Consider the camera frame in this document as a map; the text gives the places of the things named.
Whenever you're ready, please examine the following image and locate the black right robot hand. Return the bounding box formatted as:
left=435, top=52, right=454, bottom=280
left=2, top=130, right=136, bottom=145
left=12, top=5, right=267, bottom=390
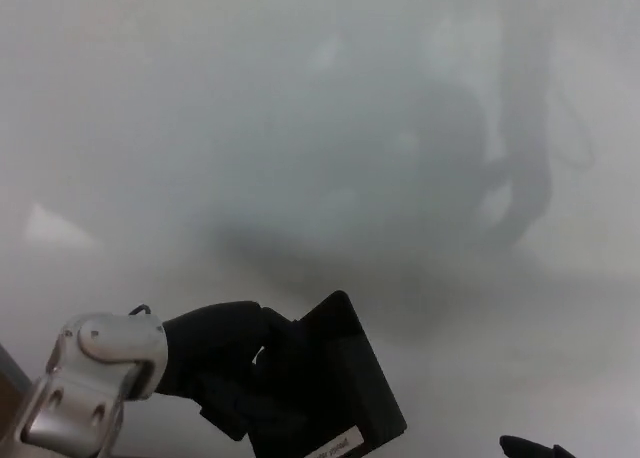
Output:
left=499, top=434, right=565, bottom=458

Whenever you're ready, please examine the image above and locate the grey whiteboard frame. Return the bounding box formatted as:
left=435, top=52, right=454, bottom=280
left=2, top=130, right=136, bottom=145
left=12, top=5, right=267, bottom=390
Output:
left=0, top=342, right=39, bottom=422

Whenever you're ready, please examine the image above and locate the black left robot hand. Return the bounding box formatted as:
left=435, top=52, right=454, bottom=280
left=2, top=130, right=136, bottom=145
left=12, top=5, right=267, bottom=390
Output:
left=153, top=300, right=302, bottom=442

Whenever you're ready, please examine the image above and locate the white whiteboard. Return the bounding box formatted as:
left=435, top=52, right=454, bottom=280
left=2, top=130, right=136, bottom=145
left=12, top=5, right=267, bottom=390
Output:
left=0, top=0, right=640, bottom=458

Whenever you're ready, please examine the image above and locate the black magnetic marker holder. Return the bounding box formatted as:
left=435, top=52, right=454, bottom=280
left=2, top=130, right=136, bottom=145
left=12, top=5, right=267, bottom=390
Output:
left=247, top=290, right=408, bottom=458

